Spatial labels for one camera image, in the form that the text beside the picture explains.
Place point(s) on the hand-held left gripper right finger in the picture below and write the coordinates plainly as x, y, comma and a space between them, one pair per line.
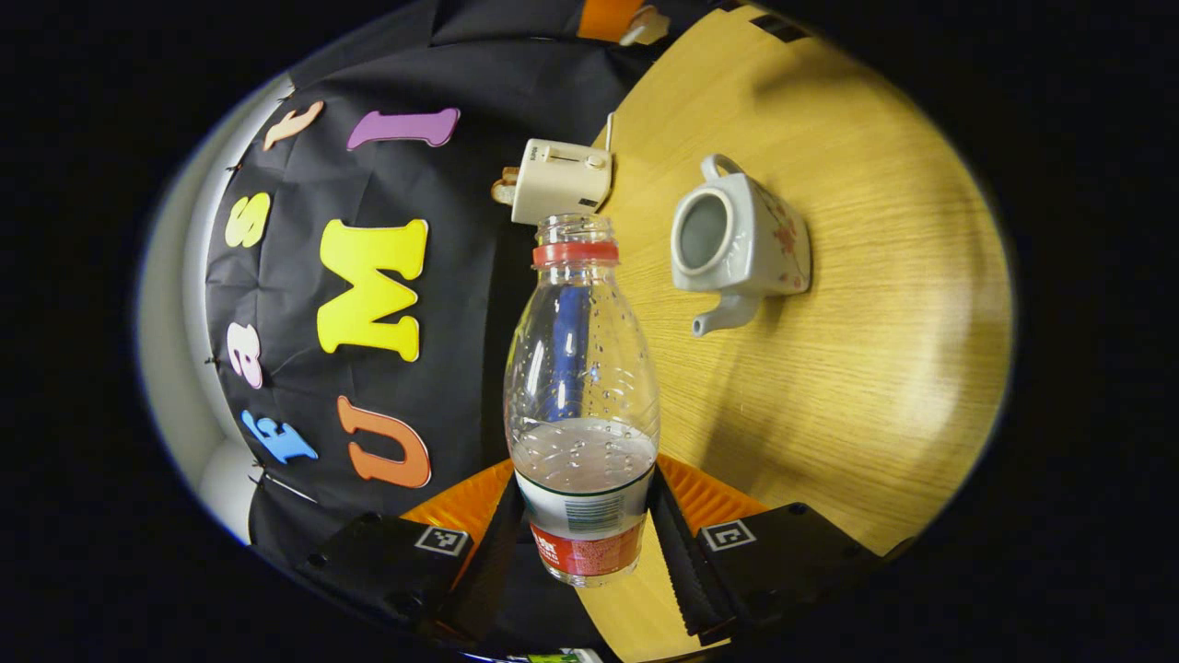
686, 571

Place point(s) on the clear plastic water bottle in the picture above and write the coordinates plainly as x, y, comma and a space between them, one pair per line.
580, 368

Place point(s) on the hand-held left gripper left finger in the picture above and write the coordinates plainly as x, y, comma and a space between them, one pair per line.
484, 571

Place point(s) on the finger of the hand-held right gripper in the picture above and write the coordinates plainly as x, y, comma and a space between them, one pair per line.
608, 18

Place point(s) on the white floral teacup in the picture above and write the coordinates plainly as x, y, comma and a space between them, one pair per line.
755, 249

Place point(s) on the white toaster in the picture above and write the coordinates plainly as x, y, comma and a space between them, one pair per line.
562, 184

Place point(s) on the black table edge bracket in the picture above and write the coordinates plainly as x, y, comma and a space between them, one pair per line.
779, 28

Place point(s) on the toasted bread slice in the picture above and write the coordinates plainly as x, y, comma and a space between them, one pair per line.
505, 187

